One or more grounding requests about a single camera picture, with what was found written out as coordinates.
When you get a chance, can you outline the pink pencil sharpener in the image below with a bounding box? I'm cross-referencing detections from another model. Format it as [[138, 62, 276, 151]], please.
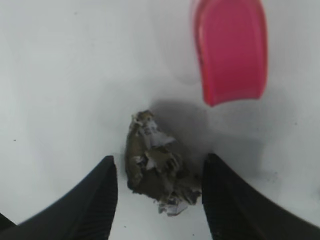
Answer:
[[193, 0, 268, 107]]

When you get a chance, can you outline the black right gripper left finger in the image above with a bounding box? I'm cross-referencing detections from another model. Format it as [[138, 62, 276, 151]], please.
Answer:
[[0, 155, 118, 240]]

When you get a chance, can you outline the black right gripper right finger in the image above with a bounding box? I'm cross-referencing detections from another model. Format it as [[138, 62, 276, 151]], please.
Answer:
[[202, 153, 320, 240]]

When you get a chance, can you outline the brown grey paper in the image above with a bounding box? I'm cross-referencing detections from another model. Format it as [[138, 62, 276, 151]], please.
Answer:
[[124, 110, 202, 217]]

